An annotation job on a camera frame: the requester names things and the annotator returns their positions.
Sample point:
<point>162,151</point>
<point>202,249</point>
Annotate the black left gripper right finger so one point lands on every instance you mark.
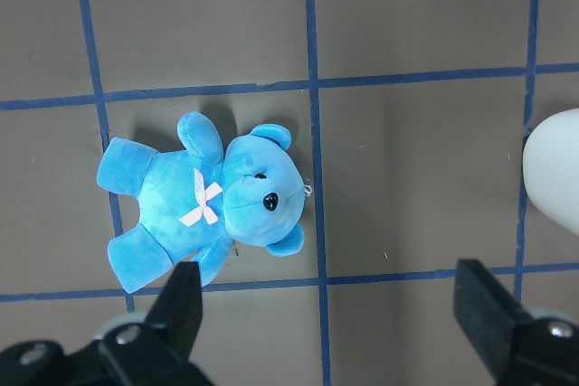
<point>516,345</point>

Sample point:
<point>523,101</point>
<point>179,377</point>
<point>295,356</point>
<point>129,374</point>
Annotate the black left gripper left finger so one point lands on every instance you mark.
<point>151,350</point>

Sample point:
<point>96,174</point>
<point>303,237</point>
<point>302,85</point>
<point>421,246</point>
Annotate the white plastic trash can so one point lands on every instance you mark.
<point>550,168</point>

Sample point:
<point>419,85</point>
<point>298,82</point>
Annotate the blue plush teddy bear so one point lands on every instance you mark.
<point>197,202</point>

